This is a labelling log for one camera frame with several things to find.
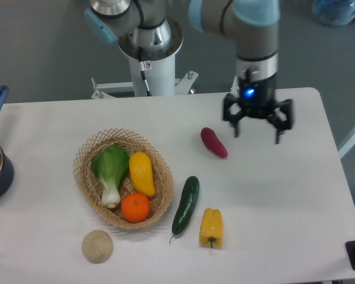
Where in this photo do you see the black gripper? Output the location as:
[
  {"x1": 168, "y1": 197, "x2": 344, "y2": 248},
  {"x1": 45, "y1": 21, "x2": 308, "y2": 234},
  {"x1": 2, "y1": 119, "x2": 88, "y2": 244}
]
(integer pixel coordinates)
[{"x1": 222, "y1": 68, "x2": 293, "y2": 144}]

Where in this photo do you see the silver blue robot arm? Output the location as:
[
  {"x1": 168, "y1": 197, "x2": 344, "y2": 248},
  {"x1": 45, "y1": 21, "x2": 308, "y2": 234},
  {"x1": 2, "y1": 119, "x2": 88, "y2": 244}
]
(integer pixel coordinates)
[{"x1": 84, "y1": 1, "x2": 294, "y2": 135}]

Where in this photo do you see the woven wicker basket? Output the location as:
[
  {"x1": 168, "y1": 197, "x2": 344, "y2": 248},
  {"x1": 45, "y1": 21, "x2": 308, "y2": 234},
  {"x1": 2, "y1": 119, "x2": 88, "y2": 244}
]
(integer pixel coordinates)
[{"x1": 73, "y1": 128, "x2": 174, "y2": 230}]

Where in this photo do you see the purple sweet potato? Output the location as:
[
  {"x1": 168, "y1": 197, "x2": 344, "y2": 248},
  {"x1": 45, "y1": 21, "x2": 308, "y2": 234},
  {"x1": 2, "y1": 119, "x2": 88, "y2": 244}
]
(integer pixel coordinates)
[{"x1": 201, "y1": 127, "x2": 228, "y2": 159}]

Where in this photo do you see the blue plastic bag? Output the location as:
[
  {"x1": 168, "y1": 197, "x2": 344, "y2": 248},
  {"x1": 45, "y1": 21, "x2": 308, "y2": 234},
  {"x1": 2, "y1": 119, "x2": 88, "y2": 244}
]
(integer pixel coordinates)
[{"x1": 311, "y1": 1, "x2": 355, "y2": 27}]

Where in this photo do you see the green cucumber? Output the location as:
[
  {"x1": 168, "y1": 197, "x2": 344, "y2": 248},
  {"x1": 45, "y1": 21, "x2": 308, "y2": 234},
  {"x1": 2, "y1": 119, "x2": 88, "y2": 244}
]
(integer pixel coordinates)
[{"x1": 169, "y1": 176, "x2": 200, "y2": 243}]

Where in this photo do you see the yellow bell pepper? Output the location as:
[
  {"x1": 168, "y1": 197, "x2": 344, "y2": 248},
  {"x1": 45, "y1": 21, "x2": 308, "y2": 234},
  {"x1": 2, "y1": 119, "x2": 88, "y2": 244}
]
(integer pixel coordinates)
[{"x1": 199, "y1": 208, "x2": 224, "y2": 249}]

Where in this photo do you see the green bok choy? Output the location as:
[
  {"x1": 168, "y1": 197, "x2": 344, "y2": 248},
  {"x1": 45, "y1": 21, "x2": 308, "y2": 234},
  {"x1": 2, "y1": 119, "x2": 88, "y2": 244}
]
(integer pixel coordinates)
[{"x1": 91, "y1": 145, "x2": 130, "y2": 208}]

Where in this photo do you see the orange fruit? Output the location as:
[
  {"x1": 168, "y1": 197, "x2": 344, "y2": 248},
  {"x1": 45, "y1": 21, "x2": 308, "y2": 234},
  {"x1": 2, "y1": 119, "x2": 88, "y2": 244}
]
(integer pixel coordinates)
[{"x1": 121, "y1": 193, "x2": 151, "y2": 223}]

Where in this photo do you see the beige steamed bun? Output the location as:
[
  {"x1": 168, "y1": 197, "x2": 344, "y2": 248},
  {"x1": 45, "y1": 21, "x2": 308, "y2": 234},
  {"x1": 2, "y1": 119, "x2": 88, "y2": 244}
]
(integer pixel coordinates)
[{"x1": 81, "y1": 230, "x2": 113, "y2": 264}]

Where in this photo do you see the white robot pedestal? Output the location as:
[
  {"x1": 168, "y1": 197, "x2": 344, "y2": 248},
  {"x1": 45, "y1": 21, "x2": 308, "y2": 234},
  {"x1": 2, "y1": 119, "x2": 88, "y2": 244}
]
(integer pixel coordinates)
[{"x1": 128, "y1": 55, "x2": 175, "y2": 97}]

